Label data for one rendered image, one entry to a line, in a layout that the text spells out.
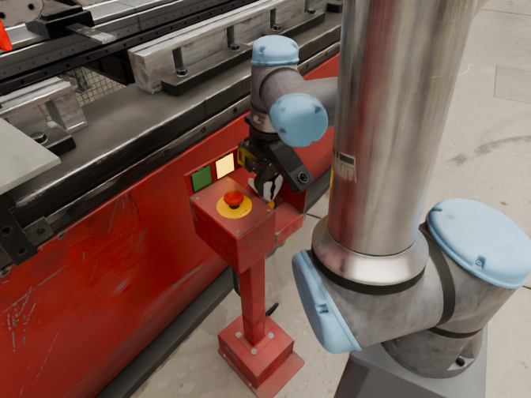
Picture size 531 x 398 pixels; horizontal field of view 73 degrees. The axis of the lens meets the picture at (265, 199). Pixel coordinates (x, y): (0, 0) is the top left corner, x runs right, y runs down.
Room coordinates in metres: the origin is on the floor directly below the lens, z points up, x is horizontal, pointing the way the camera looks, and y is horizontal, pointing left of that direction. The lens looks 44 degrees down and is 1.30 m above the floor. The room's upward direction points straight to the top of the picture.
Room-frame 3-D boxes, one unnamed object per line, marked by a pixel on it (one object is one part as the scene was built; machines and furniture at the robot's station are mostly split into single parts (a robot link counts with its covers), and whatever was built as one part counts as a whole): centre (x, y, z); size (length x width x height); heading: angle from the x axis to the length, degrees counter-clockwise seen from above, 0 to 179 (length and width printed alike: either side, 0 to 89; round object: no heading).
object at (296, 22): (1.26, -0.10, 0.89); 0.30 x 0.05 x 0.03; 143
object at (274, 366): (0.54, 0.02, 0.06); 0.25 x 0.20 x 0.12; 44
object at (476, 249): (0.26, -0.23, 0.94); 0.13 x 0.12 x 0.14; 106
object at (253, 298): (0.56, 0.04, 0.39); 0.05 x 0.05 x 0.54; 44
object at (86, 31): (0.90, 0.45, 1.01); 0.26 x 0.12 x 0.05; 53
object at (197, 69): (0.94, 0.15, 0.89); 0.30 x 0.05 x 0.03; 143
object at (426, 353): (0.26, -0.24, 0.82); 0.15 x 0.15 x 0.10
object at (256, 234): (0.56, 0.04, 0.75); 0.20 x 0.16 x 0.18; 134
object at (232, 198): (0.52, 0.06, 0.79); 0.04 x 0.04 x 0.04
